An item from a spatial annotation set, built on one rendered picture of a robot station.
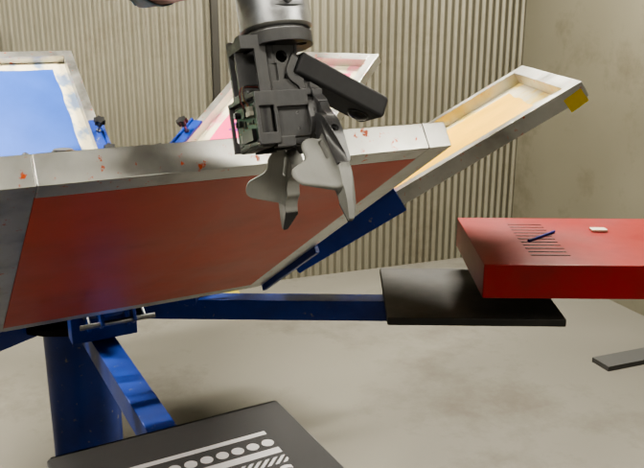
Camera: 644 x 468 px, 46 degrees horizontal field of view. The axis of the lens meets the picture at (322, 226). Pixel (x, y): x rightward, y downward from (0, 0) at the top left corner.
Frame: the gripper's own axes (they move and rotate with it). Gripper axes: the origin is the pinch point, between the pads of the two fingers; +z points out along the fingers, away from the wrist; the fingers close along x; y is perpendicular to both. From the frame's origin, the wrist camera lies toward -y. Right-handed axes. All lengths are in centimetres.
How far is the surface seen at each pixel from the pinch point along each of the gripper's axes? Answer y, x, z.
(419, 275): -93, -120, 20
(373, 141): -16.8, -14.5, -9.9
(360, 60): -122, -181, -60
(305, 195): -12.6, -27.9, -4.6
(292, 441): -18, -58, 39
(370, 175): -20.8, -22.7, -6.0
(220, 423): -9, -70, 35
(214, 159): 5.4, -14.4, -9.4
